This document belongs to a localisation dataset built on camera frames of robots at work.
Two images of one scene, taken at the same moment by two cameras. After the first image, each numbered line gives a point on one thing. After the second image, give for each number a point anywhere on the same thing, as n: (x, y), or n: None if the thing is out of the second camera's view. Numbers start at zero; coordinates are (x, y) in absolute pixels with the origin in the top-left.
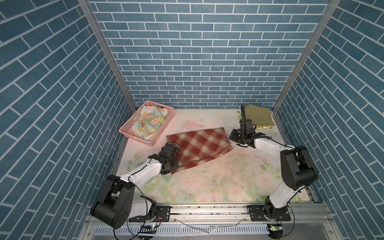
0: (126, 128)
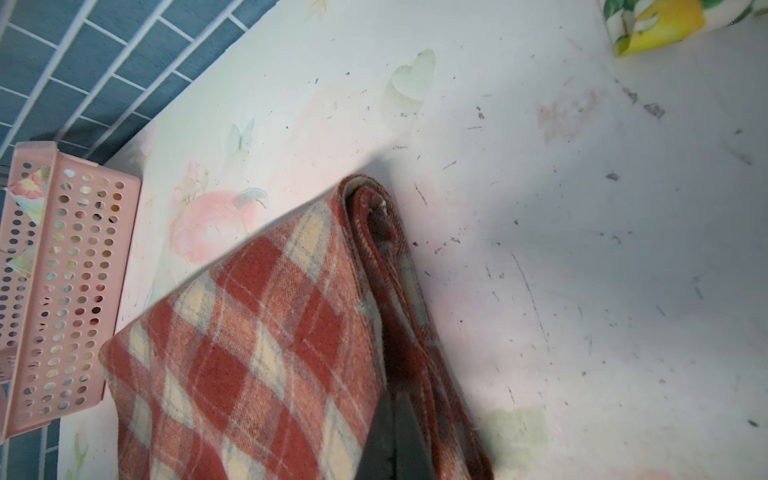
0: (65, 229)
